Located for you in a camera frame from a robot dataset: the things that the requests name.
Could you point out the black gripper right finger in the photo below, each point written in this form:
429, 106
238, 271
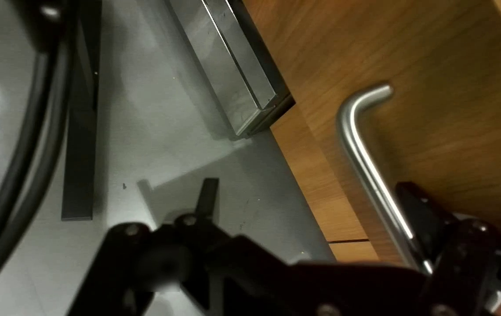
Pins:
463, 264

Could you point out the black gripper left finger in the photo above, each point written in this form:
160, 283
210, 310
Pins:
120, 257

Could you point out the black metal stand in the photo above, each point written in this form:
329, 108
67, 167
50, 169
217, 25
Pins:
80, 146

